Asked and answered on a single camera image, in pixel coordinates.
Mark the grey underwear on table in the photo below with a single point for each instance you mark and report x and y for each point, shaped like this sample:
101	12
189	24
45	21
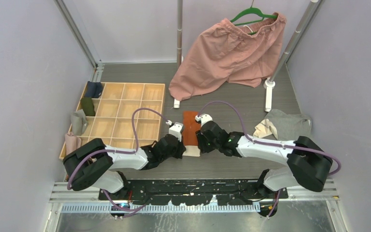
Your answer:
286	127

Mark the dark green rolled underwear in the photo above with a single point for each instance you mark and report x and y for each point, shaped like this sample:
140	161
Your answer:
87	106

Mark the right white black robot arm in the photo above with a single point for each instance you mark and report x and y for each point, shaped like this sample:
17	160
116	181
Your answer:
304	165

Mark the metal rack pole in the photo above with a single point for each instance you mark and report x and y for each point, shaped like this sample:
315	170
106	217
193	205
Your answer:
179	57
269	83

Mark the pink rolled underwear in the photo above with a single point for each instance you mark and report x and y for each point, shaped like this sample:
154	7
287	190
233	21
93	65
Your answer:
72	142

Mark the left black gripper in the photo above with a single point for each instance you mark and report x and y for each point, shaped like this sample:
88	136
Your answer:
181	148

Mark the pink shorts on hanger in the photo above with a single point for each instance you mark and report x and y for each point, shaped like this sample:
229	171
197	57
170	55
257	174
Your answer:
228	53

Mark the centre metal rack pole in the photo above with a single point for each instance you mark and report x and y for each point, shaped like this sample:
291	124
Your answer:
179	57

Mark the navy rolled underwear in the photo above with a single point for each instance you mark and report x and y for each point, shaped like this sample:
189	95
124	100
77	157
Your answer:
93	90

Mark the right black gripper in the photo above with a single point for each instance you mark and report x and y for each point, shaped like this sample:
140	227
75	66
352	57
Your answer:
202	144

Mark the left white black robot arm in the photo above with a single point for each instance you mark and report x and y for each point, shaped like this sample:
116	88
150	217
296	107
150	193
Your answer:
97	165

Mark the left aluminium frame post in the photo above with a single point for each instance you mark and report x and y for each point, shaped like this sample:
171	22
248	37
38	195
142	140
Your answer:
75	24

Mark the orange white underwear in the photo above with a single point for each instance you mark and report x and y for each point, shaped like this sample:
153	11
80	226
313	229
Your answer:
189	134

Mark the green clothes hanger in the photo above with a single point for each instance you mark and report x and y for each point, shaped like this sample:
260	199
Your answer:
251	11

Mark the beige underwear on table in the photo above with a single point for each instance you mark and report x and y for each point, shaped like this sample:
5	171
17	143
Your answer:
264	129

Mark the right metal rack pole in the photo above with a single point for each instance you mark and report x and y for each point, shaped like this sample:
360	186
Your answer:
269	83

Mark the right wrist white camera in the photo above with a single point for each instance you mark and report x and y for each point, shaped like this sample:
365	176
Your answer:
203	118

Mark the wrist white camera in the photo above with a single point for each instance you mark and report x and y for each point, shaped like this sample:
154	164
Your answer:
203	118
175	129

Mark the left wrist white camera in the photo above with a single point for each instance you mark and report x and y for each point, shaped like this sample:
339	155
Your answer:
175	129

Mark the wooden compartment tray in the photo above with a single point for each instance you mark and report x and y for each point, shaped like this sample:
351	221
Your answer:
122	107

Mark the grey rolled underwear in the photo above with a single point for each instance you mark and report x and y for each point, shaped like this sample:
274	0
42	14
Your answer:
78	122

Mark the slotted aluminium cable duct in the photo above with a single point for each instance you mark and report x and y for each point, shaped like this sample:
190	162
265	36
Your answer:
170	208

